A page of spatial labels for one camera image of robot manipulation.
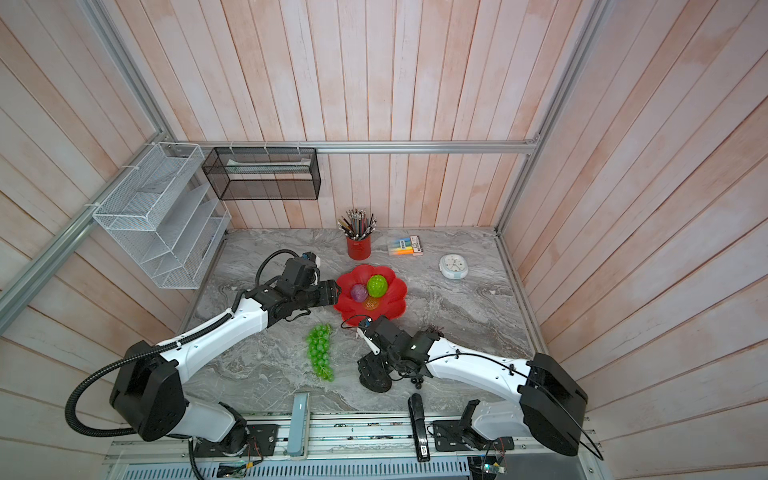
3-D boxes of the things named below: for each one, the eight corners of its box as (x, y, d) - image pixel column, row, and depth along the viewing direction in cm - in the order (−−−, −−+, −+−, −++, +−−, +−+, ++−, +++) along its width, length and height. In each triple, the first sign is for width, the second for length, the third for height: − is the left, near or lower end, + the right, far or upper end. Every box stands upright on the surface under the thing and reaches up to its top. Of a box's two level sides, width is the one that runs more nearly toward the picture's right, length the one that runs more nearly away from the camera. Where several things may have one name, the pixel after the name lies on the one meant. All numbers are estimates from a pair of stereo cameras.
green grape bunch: (310, 384, 84) (307, 378, 80) (310, 333, 94) (307, 326, 90) (335, 380, 85) (333, 374, 81) (332, 330, 95) (330, 323, 91)
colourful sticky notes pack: (388, 255, 115) (388, 252, 113) (388, 238, 121) (388, 235, 119) (422, 255, 115) (423, 252, 113) (420, 238, 121) (421, 235, 119)
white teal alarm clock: (440, 279, 108) (442, 274, 105) (437, 259, 114) (438, 254, 111) (468, 279, 108) (470, 274, 105) (463, 259, 114) (465, 254, 111)
